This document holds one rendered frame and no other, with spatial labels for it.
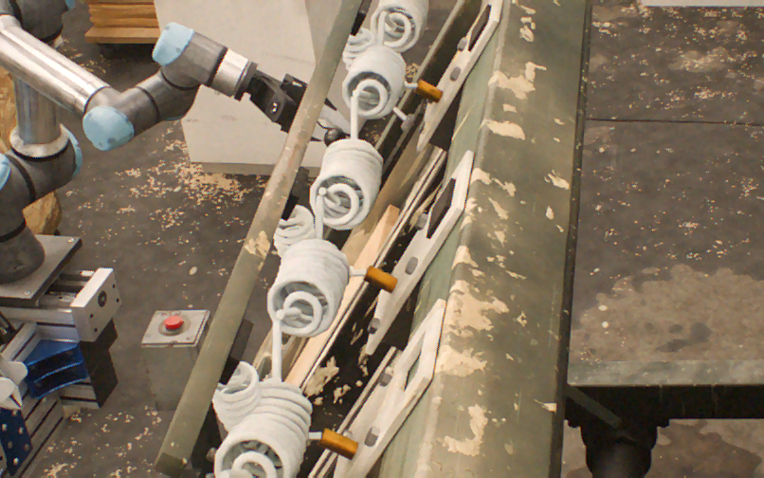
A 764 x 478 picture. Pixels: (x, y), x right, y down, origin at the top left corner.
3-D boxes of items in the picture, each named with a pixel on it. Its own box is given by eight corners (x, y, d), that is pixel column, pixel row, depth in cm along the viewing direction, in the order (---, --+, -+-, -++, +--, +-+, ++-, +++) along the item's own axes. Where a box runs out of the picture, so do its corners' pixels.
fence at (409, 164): (274, 405, 278) (255, 396, 277) (516, 1, 225) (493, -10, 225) (268, 423, 274) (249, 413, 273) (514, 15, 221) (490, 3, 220)
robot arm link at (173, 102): (122, 108, 256) (136, 71, 248) (169, 82, 263) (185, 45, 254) (152, 140, 255) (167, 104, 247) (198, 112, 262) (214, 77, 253)
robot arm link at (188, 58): (161, 39, 253) (173, 9, 246) (219, 67, 255) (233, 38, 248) (144, 70, 248) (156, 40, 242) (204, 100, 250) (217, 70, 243)
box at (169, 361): (172, 377, 311) (154, 309, 301) (227, 377, 309) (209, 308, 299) (156, 414, 301) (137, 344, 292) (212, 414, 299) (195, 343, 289)
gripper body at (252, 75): (317, 86, 255) (254, 55, 253) (316, 95, 246) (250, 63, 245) (298, 125, 257) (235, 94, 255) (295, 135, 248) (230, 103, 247)
